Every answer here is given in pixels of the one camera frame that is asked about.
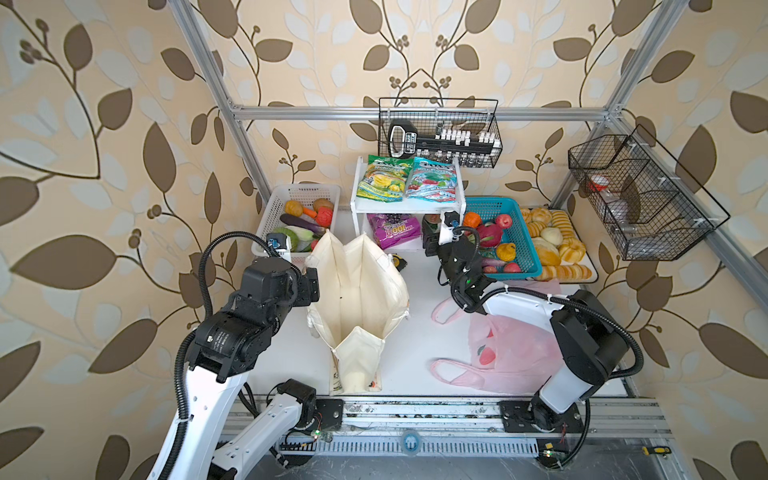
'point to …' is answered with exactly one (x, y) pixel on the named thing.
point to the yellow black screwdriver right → (656, 450)
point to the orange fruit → (471, 219)
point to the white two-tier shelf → (409, 209)
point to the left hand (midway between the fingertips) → (299, 270)
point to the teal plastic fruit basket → (519, 233)
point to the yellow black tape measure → (399, 262)
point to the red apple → (504, 221)
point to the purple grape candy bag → (391, 229)
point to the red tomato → (324, 216)
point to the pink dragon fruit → (489, 235)
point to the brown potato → (293, 208)
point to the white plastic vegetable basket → (310, 196)
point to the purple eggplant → (298, 221)
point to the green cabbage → (291, 234)
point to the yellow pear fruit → (506, 251)
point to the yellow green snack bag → (384, 178)
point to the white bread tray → (589, 261)
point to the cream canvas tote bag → (363, 297)
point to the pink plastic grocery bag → (506, 357)
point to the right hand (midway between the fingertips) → (436, 223)
